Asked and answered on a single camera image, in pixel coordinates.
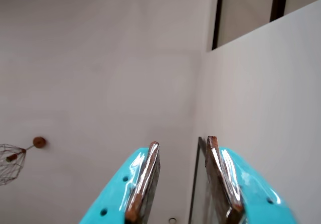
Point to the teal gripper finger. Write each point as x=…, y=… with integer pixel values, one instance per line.
x=250, y=196
x=113, y=196

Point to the large dark framed picture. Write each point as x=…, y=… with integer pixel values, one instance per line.
x=200, y=188

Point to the round white smoke detector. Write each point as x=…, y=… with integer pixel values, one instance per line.
x=172, y=220

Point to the dark partition frame bar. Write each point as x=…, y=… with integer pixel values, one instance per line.
x=278, y=1
x=217, y=15

